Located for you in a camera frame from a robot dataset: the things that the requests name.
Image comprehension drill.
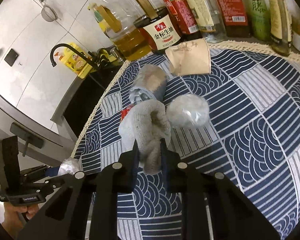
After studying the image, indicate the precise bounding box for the white terry cloth towel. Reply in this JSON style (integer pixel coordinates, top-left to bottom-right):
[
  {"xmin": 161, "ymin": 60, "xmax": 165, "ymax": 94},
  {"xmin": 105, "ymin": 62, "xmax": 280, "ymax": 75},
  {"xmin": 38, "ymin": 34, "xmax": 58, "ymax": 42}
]
[{"xmin": 119, "ymin": 99, "xmax": 171, "ymax": 175}]

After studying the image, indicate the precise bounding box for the small plastic-wrapped white wad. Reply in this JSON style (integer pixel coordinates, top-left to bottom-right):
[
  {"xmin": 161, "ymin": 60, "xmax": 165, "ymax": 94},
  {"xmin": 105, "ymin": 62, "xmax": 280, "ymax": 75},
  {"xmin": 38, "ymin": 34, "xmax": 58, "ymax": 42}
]
[{"xmin": 58, "ymin": 157, "xmax": 82, "ymax": 176}]

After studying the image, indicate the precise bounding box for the red snack wrapper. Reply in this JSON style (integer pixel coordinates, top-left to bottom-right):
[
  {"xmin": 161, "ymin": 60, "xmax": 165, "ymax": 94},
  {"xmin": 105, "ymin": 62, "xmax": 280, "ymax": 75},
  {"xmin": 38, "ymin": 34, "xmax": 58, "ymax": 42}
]
[{"xmin": 121, "ymin": 105, "xmax": 134, "ymax": 121}]

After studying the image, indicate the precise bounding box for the plastic-wrapped white ball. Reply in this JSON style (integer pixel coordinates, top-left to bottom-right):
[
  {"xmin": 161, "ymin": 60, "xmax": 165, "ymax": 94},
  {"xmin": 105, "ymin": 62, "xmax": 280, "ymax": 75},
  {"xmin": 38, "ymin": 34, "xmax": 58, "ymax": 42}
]
[{"xmin": 166, "ymin": 94, "xmax": 210, "ymax": 128}]

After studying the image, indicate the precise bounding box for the brown paper cup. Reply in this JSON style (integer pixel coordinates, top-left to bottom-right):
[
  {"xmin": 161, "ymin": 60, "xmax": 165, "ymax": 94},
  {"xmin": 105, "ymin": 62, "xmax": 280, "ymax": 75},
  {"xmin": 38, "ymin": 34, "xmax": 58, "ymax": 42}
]
[{"xmin": 165, "ymin": 38, "xmax": 211, "ymax": 76}]

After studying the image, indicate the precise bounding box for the black kitchen faucet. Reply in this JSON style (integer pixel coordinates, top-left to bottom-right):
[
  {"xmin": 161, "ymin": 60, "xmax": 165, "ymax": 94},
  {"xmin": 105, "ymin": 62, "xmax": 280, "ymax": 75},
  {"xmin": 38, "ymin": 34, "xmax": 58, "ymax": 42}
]
[{"xmin": 49, "ymin": 43, "xmax": 111, "ymax": 72}]

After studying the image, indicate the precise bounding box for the person's left hand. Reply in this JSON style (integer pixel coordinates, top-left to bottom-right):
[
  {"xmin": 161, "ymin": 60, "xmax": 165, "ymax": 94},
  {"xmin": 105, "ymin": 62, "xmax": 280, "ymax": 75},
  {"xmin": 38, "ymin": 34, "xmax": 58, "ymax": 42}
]
[{"xmin": 1, "ymin": 202, "xmax": 39, "ymax": 239}]

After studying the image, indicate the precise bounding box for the blue white patterned tablecloth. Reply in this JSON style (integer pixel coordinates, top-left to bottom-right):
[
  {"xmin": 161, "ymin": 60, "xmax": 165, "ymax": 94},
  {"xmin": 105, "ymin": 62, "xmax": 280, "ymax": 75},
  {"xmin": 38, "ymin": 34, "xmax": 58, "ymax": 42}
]
[{"xmin": 72, "ymin": 49, "xmax": 300, "ymax": 239}]

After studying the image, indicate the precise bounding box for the yellow dish soap box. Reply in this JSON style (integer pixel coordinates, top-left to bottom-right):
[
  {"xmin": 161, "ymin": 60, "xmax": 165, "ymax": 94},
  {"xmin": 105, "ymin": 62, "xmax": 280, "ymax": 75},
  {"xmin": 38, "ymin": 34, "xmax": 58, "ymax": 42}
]
[{"xmin": 54, "ymin": 47, "xmax": 93, "ymax": 79}]

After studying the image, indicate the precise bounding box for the cooking oil bottle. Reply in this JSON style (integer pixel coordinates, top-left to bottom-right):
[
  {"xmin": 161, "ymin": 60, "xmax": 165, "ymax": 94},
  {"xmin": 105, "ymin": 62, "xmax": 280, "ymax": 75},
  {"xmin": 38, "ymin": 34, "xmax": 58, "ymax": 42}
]
[{"xmin": 88, "ymin": 0, "xmax": 151, "ymax": 61}]

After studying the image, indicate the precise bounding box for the beige label clear bottle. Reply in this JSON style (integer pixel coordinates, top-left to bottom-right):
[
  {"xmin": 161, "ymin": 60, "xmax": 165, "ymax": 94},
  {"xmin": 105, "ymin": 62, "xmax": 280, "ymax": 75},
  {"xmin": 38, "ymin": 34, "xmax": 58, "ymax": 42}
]
[{"xmin": 187, "ymin": 0, "xmax": 226, "ymax": 43}]

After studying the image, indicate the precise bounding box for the hanging metal strainer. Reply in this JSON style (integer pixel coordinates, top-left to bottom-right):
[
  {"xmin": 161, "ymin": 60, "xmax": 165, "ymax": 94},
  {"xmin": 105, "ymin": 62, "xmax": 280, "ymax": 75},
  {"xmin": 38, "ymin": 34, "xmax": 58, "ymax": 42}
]
[{"xmin": 38, "ymin": 0, "xmax": 60, "ymax": 23}]

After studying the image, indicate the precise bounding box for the red label sauce bottle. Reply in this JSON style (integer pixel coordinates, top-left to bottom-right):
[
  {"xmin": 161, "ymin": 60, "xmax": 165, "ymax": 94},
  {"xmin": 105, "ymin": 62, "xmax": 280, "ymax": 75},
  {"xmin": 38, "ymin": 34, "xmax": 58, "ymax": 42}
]
[{"xmin": 163, "ymin": 0, "xmax": 202, "ymax": 41}]

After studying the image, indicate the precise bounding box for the dark bottle red label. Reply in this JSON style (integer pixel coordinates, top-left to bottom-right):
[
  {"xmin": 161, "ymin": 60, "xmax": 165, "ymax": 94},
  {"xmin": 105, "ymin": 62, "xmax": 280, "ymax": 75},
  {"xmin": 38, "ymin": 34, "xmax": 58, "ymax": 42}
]
[{"xmin": 217, "ymin": 0, "xmax": 250, "ymax": 38}]

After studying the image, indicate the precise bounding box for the tall yellow label bottle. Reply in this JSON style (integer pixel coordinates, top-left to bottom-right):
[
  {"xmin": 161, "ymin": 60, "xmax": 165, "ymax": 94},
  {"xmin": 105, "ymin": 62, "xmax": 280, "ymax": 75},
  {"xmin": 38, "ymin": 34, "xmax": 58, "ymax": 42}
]
[{"xmin": 269, "ymin": 0, "xmax": 292, "ymax": 56}]

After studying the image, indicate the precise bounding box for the green label bottle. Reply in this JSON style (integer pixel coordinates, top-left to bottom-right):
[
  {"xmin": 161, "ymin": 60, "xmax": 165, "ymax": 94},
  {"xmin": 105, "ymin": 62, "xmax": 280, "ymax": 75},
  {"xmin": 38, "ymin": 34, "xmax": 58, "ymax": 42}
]
[{"xmin": 244, "ymin": 0, "xmax": 270, "ymax": 42}]

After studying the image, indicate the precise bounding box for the black wall switch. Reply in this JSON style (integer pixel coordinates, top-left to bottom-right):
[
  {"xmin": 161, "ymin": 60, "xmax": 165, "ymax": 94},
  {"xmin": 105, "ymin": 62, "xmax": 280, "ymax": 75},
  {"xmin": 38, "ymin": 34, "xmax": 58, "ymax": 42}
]
[{"xmin": 4, "ymin": 49, "xmax": 19, "ymax": 67}]

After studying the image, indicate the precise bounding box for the soy sauce jug gold handle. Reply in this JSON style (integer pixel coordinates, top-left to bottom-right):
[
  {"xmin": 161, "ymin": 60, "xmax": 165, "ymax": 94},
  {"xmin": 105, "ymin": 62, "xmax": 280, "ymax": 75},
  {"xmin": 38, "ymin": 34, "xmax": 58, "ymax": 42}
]
[{"xmin": 133, "ymin": 0, "xmax": 183, "ymax": 54}]

